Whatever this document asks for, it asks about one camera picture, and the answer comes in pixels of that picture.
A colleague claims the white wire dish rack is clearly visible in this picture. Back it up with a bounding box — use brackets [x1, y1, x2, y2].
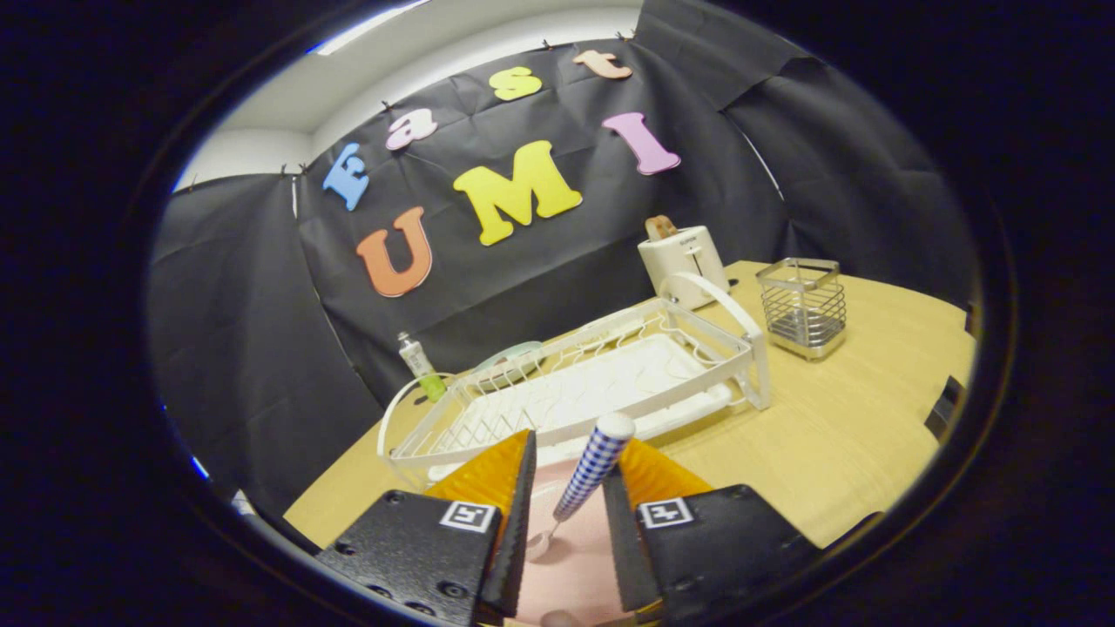
[377, 272, 772, 489]

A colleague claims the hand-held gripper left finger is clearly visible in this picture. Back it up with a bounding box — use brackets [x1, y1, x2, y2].
[315, 428, 537, 627]

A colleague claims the blue checked handle spoon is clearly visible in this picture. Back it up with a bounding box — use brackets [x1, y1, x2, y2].
[526, 412, 637, 563]

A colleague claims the metal wire basket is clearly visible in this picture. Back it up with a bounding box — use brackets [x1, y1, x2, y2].
[755, 258, 848, 361]

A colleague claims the white drain tray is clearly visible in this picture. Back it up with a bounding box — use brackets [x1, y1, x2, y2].
[427, 335, 733, 480]

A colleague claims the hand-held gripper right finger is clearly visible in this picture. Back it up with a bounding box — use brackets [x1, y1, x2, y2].
[601, 438, 820, 624]

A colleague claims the pink plate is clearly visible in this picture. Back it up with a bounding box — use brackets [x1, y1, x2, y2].
[510, 457, 641, 627]

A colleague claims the white toaster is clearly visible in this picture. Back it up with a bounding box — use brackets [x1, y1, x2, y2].
[637, 226, 731, 311]

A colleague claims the black backdrop cloth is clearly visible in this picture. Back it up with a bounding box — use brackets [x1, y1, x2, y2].
[144, 0, 981, 549]

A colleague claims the light green plate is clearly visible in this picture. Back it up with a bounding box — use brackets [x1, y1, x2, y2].
[470, 340, 548, 384]

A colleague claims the green clear bottle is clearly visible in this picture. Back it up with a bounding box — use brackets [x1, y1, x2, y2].
[398, 332, 447, 403]

